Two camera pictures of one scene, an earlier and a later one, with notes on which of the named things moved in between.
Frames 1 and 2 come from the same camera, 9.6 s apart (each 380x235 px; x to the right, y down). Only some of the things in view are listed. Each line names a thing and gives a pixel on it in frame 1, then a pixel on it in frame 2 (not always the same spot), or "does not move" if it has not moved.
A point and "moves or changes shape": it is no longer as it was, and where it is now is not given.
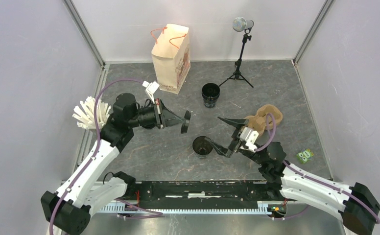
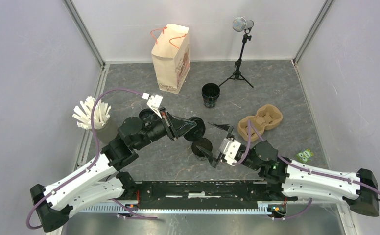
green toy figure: x=304 y=155 does not move
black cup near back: x=210 y=93 does not move
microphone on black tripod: x=241 y=24 does not move
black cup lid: x=185 y=125 moves or changes shape
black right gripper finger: x=236 y=122 → x=229 y=128
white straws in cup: x=84 y=113 does not move
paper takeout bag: x=171 y=58 does not move
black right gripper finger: x=221 y=150 → x=213 y=160
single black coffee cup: x=201 y=147 does not move
